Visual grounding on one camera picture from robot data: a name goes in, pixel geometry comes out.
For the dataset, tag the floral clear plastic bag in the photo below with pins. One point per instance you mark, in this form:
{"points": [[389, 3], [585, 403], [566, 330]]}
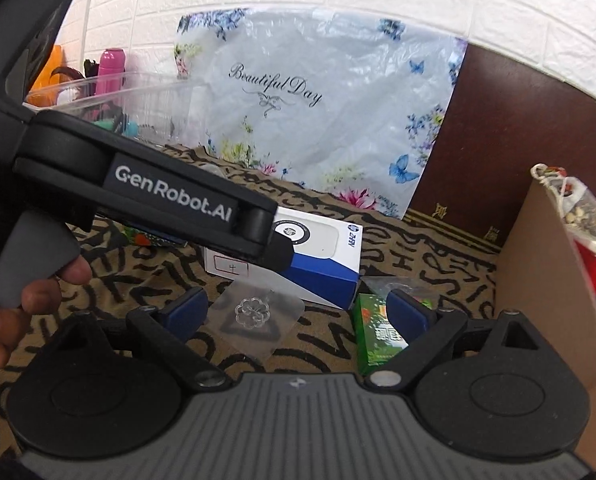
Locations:
{"points": [[328, 125]]}

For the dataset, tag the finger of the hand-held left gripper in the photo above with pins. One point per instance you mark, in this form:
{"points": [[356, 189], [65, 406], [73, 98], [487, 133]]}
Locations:
{"points": [[265, 242]]}

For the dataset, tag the orange plastic item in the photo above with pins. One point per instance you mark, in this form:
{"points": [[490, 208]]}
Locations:
{"points": [[53, 67]]}

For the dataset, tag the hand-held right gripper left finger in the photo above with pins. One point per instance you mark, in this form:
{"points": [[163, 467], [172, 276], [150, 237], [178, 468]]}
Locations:
{"points": [[185, 306]]}

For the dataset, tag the cardboard box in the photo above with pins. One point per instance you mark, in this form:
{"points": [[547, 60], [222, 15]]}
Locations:
{"points": [[538, 270]]}

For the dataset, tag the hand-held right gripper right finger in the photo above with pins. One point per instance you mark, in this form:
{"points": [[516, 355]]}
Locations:
{"points": [[407, 311]]}

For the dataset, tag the teal plastic item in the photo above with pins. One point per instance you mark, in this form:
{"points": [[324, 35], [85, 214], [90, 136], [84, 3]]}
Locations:
{"points": [[123, 127]]}

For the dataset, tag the green patterned box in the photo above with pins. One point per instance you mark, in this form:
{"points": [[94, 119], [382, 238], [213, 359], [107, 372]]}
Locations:
{"points": [[373, 332]]}

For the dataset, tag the clear plastic bin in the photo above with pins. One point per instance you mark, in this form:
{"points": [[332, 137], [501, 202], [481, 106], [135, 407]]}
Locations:
{"points": [[168, 105]]}

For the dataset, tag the dark brown wooden board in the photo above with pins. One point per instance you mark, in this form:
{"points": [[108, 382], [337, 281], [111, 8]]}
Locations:
{"points": [[518, 135]]}

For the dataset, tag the letter-print tan blanket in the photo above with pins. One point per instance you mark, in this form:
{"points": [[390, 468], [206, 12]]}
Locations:
{"points": [[128, 272]]}

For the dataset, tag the mixed snack bag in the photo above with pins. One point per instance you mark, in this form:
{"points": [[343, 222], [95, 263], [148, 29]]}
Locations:
{"points": [[593, 215]]}

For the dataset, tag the white and blue box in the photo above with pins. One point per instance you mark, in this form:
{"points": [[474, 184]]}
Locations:
{"points": [[328, 242]]}

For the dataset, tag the small colourful packet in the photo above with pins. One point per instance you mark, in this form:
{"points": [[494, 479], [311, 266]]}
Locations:
{"points": [[143, 237]]}

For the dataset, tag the pink bottle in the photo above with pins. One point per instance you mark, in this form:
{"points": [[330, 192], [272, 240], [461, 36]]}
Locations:
{"points": [[110, 72]]}

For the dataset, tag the clear flower-embossed packet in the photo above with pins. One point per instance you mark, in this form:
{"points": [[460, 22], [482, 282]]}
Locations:
{"points": [[258, 312]]}

